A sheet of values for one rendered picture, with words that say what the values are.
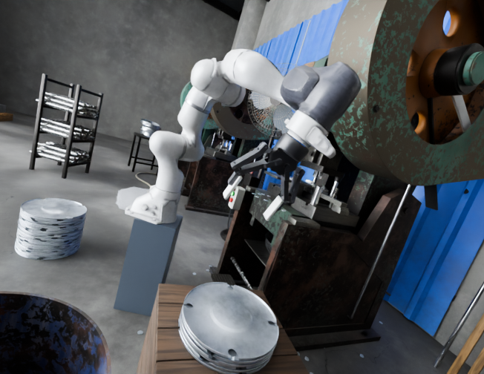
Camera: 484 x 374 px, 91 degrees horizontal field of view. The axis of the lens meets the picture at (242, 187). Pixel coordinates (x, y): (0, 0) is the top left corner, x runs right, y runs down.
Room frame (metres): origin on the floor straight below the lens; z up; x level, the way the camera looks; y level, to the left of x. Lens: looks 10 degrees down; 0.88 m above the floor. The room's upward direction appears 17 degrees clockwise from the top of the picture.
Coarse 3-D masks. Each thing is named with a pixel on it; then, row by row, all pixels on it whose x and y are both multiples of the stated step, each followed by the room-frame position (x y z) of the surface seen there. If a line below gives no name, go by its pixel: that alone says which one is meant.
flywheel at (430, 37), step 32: (448, 0) 0.94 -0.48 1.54; (480, 0) 0.99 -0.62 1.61; (448, 32) 1.01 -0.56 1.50; (480, 32) 1.04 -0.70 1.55; (416, 64) 0.92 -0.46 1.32; (448, 64) 0.86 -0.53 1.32; (480, 64) 0.85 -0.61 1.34; (416, 96) 0.95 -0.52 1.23; (448, 96) 1.03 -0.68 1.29; (480, 96) 1.08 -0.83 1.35; (416, 128) 1.03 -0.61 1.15; (448, 128) 1.07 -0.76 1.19
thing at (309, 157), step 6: (312, 150) 1.26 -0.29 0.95; (336, 150) 1.26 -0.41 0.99; (306, 156) 1.29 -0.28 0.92; (312, 156) 1.24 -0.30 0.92; (318, 156) 1.25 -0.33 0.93; (324, 156) 1.23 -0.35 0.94; (336, 156) 1.26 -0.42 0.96; (312, 162) 1.25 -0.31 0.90; (318, 162) 1.23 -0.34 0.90; (324, 162) 1.24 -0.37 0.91; (330, 162) 1.25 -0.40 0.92; (336, 162) 1.27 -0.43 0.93; (330, 168) 1.26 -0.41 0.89; (336, 168) 1.28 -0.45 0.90
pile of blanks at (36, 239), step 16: (32, 224) 1.09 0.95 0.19; (48, 224) 1.11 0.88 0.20; (64, 224) 1.15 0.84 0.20; (80, 224) 1.24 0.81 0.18; (16, 240) 1.11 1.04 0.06; (32, 240) 1.09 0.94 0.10; (48, 240) 1.12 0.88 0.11; (64, 240) 1.16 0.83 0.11; (80, 240) 1.28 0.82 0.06; (32, 256) 1.09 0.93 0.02; (48, 256) 1.12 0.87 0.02; (64, 256) 1.17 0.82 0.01
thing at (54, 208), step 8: (32, 200) 1.23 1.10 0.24; (40, 200) 1.26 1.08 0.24; (48, 200) 1.29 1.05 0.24; (56, 200) 1.32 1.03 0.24; (64, 200) 1.35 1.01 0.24; (24, 208) 1.13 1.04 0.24; (32, 208) 1.16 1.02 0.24; (40, 208) 1.18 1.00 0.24; (48, 208) 1.20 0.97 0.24; (56, 208) 1.22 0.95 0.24; (64, 208) 1.25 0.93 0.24; (72, 208) 1.29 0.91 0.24; (80, 208) 1.32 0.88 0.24; (40, 216) 1.10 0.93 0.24; (48, 216) 1.13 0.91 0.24; (56, 216) 1.15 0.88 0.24; (64, 216) 1.17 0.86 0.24; (72, 216) 1.20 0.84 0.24
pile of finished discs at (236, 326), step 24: (216, 288) 0.73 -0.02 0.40; (240, 288) 0.77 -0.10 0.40; (192, 312) 0.59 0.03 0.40; (216, 312) 0.61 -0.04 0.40; (240, 312) 0.64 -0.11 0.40; (264, 312) 0.68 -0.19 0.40; (192, 336) 0.52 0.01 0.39; (216, 336) 0.53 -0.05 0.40; (240, 336) 0.56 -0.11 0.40; (264, 336) 0.58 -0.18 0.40; (216, 360) 0.48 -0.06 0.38; (240, 360) 0.49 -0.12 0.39; (264, 360) 0.52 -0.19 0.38
